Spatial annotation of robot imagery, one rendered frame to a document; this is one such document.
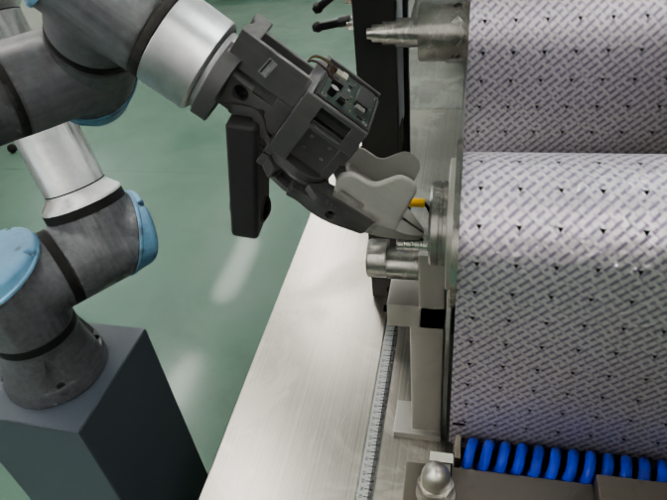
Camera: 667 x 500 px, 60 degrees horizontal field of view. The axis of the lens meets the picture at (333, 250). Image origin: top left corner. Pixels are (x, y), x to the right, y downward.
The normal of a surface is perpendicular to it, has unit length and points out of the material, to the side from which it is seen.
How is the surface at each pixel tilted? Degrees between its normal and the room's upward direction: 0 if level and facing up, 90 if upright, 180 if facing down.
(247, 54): 90
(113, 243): 71
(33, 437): 90
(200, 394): 0
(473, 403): 90
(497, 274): 90
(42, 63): 58
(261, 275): 0
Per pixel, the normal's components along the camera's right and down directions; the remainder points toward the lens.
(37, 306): 0.67, 0.41
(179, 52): 0.09, 0.27
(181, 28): 0.27, 0.02
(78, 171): 0.66, 0.10
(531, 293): -0.19, 0.62
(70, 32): -0.37, 0.85
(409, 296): -0.10, -0.78
